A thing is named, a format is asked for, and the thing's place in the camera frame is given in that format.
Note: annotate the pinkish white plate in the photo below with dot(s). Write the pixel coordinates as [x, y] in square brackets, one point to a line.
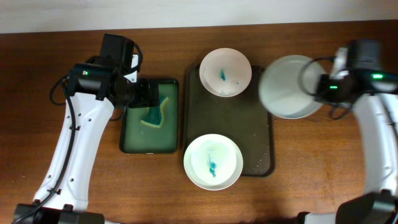
[225, 72]

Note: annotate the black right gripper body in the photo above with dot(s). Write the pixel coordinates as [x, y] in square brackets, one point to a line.
[322, 91]

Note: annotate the green yellow sponge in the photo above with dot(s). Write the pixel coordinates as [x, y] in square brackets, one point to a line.
[155, 115]

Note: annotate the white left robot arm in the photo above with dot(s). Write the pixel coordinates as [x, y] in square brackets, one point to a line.
[93, 90]

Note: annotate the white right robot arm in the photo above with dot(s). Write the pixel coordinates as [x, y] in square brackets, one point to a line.
[358, 84]

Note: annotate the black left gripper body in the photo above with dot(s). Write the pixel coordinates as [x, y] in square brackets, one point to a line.
[142, 94]

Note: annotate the pale green plate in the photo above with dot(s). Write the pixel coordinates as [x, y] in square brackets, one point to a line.
[213, 162]

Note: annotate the large dark serving tray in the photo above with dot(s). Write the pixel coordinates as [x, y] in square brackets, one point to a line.
[242, 118]

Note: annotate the green water tray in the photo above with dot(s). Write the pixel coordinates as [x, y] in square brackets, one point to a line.
[137, 138]

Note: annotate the pale grey plate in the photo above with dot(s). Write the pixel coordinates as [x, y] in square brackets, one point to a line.
[279, 90]

